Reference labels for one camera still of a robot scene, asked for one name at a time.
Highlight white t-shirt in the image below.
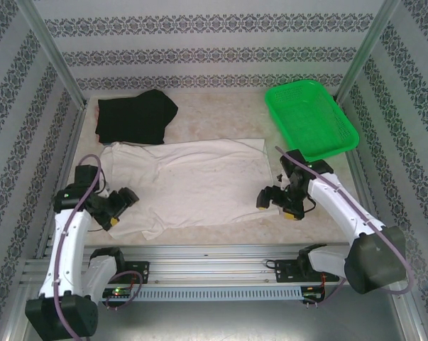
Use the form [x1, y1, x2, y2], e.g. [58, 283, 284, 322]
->
[100, 137, 284, 243]

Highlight black t-shirt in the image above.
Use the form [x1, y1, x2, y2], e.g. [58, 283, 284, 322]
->
[95, 89, 180, 146]

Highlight green plastic mesh basket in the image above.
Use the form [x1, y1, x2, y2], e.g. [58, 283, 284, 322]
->
[265, 80, 360, 163]

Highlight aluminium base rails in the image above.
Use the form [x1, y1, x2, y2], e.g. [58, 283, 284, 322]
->
[20, 243, 410, 286]

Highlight grey metal front panel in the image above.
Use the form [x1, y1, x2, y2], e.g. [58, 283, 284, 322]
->
[7, 284, 424, 341]

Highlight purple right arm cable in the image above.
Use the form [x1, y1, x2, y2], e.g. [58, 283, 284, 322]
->
[274, 144, 413, 309]

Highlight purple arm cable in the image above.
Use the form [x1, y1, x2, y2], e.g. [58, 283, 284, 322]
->
[274, 144, 413, 309]
[48, 154, 141, 341]

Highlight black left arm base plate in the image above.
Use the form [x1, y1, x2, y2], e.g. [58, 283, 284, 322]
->
[121, 261, 151, 285]

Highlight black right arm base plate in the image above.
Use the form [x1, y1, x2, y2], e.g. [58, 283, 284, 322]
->
[273, 259, 339, 284]

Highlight aluminium side rail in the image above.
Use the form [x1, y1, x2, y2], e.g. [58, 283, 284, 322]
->
[34, 101, 90, 260]

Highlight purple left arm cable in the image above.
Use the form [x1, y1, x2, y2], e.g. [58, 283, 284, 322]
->
[48, 154, 141, 341]

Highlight perforated grey cable duct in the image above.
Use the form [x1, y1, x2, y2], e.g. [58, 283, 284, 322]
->
[96, 286, 303, 301]

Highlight aluminium corner post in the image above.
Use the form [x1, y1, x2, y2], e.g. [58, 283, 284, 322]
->
[333, 0, 402, 104]
[16, 0, 89, 108]

